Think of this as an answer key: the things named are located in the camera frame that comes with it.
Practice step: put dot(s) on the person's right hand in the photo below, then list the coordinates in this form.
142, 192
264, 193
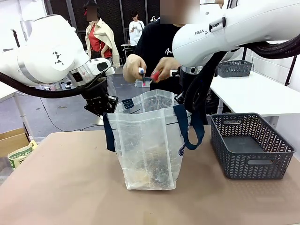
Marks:
133, 68

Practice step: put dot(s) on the dark grey plastic basket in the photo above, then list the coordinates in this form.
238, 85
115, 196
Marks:
248, 161
234, 69

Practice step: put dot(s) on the white translucent shopping bag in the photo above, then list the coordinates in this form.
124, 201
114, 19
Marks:
145, 152

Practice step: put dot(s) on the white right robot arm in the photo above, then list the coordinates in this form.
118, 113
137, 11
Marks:
234, 25

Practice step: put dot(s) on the clear plastic storage box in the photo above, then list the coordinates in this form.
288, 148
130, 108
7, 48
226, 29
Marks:
138, 83

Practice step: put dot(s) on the person in black t-shirt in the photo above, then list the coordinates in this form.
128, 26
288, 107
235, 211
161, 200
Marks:
154, 39

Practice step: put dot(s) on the small red tool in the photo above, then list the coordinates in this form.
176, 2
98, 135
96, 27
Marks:
155, 75

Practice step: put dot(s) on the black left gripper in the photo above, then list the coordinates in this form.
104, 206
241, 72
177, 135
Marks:
97, 102

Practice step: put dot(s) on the white pen with pink tip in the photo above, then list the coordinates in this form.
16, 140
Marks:
141, 70

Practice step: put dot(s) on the large white table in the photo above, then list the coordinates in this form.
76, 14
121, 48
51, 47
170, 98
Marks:
253, 93

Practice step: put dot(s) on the person's left hand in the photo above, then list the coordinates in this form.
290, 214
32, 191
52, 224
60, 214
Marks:
167, 66

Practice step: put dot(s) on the mannequin with beige jacket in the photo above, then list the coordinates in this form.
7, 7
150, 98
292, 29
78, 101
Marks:
103, 35

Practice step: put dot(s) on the green and white carton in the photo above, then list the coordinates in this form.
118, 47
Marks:
21, 154

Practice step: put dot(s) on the grey background desk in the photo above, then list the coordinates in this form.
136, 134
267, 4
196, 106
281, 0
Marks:
126, 45

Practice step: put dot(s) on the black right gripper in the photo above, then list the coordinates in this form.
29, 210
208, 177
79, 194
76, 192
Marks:
185, 84

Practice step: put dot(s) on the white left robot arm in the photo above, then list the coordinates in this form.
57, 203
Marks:
47, 54

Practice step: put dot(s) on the small white side table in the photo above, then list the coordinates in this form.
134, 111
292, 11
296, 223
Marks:
5, 96

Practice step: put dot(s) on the figure in white top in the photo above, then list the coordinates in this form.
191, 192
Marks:
136, 30

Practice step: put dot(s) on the brown cardboard box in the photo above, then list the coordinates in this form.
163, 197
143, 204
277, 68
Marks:
11, 141

